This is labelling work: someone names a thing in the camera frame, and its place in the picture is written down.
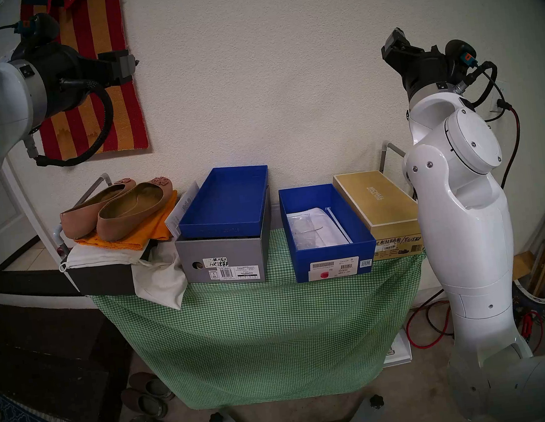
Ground gray shoe box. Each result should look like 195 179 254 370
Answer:
169 186 281 292

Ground dark brown stair steps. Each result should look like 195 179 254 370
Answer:
0 254 143 422

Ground gold shoe box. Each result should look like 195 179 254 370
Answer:
331 165 426 265

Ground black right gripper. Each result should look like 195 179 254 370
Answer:
381 36 455 104

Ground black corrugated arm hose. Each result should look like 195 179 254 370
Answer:
15 73 121 173

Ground red black power cord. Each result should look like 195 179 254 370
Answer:
489 96 529 190

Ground orange felt cloth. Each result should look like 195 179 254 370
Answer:
70 189 186 259

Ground blue shoe box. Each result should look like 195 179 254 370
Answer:
277 178 381 285

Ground red floor cable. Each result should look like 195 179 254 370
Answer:
401 290 456 352

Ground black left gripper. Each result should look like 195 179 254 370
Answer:
35 33 143 119

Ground blue shoe box lid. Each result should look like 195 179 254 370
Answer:
172 161 277 247

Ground white drawstring dust bag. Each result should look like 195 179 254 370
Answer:
56 232 192 324

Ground red yellow striped flag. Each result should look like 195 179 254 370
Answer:
19 0 151 164

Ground white paper card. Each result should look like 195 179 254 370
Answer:
160 180 206 240

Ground white wall outlet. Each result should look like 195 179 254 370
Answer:
495 80 512 109

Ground green checkered tablecloth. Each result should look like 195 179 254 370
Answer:
84 209 443 422

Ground white tissue paper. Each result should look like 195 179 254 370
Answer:
286 204 354 252

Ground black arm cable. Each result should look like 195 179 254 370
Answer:
452 59 513 126

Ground tan cardboard box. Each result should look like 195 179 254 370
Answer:
509 250 538 281

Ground tan leather shoe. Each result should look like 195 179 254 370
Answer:
56 177 143 242
91 175 180 244

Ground black shoe box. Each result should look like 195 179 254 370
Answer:
64 242 164 303

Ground gray pipe frame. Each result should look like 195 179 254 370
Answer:
375 138 409 174
44 172 122 260

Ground brown clog shoe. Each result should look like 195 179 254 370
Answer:
127 368 175 406
120 384 170 422

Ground white flat box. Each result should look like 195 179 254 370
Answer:
380 327 414 367

